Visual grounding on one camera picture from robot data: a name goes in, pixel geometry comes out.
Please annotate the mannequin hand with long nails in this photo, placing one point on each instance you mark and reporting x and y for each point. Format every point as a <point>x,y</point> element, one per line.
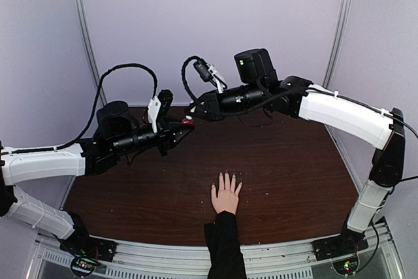
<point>225,196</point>

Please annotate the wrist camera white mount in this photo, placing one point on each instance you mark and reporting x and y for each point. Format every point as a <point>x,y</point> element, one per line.
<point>208,73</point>
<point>158,107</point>

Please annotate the aluminium corner post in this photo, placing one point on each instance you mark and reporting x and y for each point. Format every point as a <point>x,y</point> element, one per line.
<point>343,15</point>
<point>86,41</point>

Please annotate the aluminium front frame rail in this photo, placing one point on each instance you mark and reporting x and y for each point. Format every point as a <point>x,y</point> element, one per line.
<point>284,260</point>

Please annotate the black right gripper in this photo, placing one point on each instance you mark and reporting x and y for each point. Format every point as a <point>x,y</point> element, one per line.
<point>213,108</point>

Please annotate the black sleeved forearm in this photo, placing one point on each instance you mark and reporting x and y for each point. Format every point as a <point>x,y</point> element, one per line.
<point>221,238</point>

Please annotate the left aluminium corner post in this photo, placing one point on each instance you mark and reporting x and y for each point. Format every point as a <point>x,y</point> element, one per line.
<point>86,41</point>

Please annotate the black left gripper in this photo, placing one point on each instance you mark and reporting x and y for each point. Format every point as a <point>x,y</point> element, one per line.
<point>166,131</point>

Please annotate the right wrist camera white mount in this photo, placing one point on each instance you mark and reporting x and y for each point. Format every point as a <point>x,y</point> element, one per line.
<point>208,73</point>

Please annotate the left round circuit board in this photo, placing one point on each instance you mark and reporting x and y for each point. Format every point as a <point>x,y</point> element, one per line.
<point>83,267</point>

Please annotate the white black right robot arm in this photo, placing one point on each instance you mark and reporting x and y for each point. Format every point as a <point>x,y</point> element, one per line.
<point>297,97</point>

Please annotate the round circuit board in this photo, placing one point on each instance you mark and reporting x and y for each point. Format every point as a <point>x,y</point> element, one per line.
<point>83,267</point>
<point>346,266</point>

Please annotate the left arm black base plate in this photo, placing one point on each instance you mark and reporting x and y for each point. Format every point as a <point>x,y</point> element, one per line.
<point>95,249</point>

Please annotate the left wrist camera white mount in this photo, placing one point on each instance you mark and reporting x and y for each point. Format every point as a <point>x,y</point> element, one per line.
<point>158,107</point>

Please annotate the right round circuit board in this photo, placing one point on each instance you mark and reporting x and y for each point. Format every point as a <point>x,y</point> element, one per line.
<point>346,266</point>

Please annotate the right aluminium corner post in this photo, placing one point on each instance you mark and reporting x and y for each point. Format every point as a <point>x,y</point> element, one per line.
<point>343,15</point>

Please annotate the red nail polish bottle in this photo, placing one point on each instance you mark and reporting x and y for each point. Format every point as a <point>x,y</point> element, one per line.
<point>188,122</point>

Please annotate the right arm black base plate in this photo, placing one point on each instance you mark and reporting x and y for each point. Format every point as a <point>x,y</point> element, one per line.
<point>337,246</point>

